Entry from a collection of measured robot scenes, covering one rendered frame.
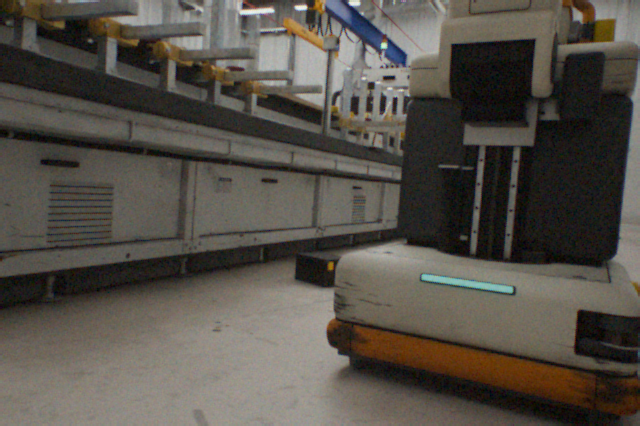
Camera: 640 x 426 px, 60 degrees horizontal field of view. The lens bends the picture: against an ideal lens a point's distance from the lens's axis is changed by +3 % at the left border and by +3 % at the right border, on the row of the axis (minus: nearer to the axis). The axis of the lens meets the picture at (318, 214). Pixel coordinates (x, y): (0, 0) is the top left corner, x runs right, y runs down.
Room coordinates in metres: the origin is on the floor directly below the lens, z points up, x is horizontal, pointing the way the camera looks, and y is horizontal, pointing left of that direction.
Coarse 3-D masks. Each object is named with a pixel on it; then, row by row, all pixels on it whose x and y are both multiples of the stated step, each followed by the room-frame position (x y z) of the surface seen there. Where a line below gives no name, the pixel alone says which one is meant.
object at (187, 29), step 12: (144, 24) 1.59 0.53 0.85; (168, 24) 1.55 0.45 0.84; (180, 24) 1.53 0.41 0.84; (192, 24) 1.52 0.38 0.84; (204, 24) 1.52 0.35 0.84; (84, 36) 1.69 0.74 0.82; (132, 36) 1.61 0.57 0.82; (144, 36) 1.60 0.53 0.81; (156, 36) 1.59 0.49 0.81; (168, 36) 1.57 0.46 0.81; (180, 36) 1.56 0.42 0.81; (192, 36) 1.55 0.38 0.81
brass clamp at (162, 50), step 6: (156, 42) 1.80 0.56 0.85; (162, 42) 1.80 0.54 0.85; (156, 48) 1.80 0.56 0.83; (162, 48) 1.79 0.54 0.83; (168, 48) 1.80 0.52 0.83; (174, 48) 1.83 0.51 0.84; (180, 48) 1.85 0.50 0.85; (156, 54) 1.80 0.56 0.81; (162, 54) 1.79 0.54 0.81; (168, 54) 1.81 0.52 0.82; (174, 54) 1.83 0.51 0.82; (174, 60) 1.83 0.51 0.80; (180, 60) 1.86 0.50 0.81; (180, 66) 1.93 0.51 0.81
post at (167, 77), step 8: (168, 0) 1.82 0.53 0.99; (176, 0) 1.84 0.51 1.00; (168, 8) 1.82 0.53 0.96; (176, 8) 1.84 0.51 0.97; (168, 16) 1.82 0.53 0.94; (176, 16) 1.84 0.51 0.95; (168, 40) 1.82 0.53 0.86; (176, 40) 1.84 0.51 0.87; (168, 64) 1.82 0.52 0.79; (160, 72) 1.83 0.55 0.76; (168, 72) 1.82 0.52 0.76; (160, 80) 1.83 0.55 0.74; (168, 80) 1.82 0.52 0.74
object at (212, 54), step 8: (216, 48) 1.79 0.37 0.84; (224, 48) 1.78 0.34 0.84; (232, 48) 1.76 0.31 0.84; (240, 48) 1.75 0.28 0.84; (248, 48) 1.74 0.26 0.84; (144, 56) 1.91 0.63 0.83; (152, 56) 1.90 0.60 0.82; (184, 56) 1.84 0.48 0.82; (192, 56) 1.83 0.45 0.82; (200, 56) 1.82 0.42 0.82; (208, 56) 1.80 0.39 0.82; (216, 56) 1.79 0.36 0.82; (224, 56) 1.77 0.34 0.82; (232, 56) 1.76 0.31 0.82; (240, 56) 1.75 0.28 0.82; (248, 56) 1.74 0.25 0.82
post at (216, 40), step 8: (216, 0) 2.05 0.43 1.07; (224, 0) 2.07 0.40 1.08; (216, 8) 2.05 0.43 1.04; (224, 8) 2.07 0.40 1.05; (216, 16) 2.05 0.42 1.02; (216, 24) 2.05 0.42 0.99; (216, 32) 2.05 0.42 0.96; (216, 40) 2.04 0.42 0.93; (216, 64) 2.04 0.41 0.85; (208, 80) 2.06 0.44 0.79; (216, 80) 2.05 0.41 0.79; (208, 88) 2.06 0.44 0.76; (216, 88) 2.05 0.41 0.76; (208, 96) 2.05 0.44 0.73; (216, 96) 2.05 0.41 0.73
